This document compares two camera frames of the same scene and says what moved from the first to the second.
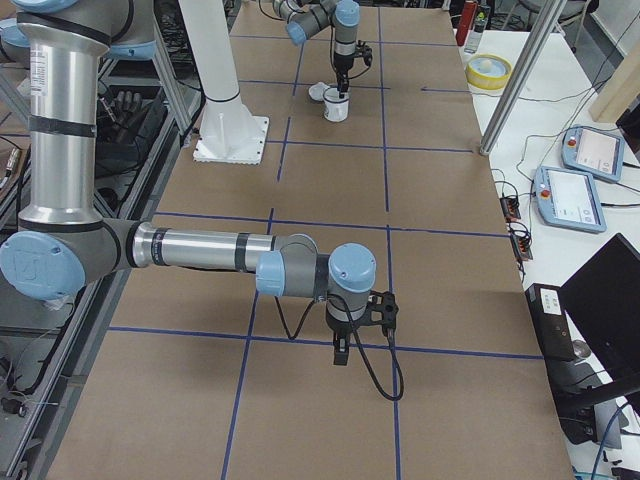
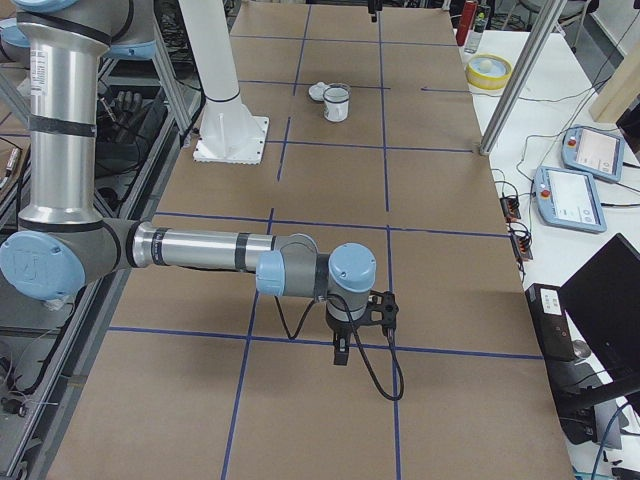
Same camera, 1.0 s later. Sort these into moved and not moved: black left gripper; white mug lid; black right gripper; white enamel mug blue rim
Moved: black left gripper
Not moved: white enamel mug blue rim; black right gripper; white mug lid
